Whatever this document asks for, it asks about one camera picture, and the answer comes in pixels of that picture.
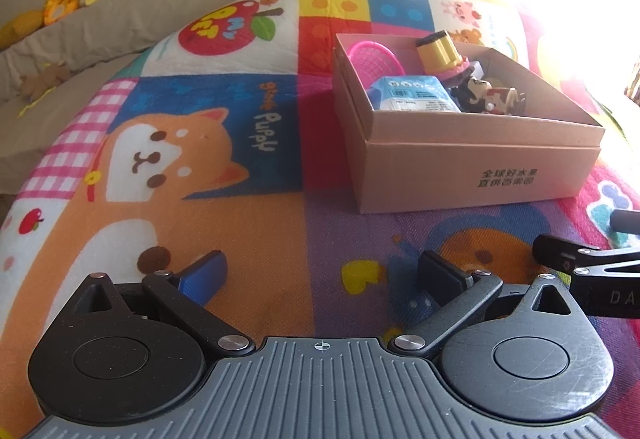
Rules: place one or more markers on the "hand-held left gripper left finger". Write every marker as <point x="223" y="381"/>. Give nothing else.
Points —
<point x="205" y="275"/>

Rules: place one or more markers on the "plain yellow plush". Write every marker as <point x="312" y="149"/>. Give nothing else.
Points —
<point x="20" y="26"/>

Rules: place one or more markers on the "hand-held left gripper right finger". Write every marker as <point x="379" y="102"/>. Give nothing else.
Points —
<point x="439" y="276"/>

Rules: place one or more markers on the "cardboard box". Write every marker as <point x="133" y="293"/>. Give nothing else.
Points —
<point x="450" y="169"/>

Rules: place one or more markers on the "brown star-shaped plush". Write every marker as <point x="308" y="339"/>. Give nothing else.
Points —
<point x="44" y="80"/>

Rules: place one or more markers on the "pink toy basket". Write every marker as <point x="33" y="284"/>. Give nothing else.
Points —
<point x="372" y="61"/>

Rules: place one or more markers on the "yellow toy corn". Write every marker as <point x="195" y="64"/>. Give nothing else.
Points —
<point x="442" y="51"/>

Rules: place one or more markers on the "beige sofa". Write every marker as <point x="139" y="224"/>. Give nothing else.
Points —
<point x="115" y="24"/>

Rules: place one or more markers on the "dark-haired doll figurine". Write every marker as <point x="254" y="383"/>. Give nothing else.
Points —
<point x="480" y="96"/>

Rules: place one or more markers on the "white charger pack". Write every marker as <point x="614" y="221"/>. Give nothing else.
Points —
<point x="410" y="94"/>

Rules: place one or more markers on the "colourful printed play mat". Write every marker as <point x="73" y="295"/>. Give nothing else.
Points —
<point x="250" y="199"/>

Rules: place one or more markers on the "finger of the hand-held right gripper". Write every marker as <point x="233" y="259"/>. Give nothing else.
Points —
<point x="625" y="221"/>
<point x="575" y="254"/>

